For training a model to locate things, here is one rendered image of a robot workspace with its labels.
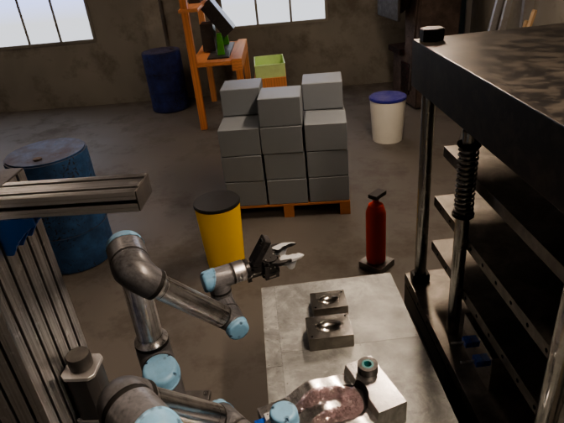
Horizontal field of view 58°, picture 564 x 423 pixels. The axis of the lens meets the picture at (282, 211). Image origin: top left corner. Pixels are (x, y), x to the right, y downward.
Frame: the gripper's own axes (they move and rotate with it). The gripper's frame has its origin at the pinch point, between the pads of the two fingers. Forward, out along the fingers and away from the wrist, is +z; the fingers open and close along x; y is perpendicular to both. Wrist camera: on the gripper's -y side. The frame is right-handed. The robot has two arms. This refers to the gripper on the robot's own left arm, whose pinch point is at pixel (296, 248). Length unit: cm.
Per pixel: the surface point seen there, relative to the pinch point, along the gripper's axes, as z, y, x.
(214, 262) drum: 12, 162, -192
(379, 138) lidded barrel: 281, 187, -356
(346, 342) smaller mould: 23, 63, -1
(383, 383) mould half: 20, 51, 32
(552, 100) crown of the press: 54, -61, 42
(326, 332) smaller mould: 17, 60, -7
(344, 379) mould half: 10, 56, 21
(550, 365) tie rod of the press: 42, 1, 75
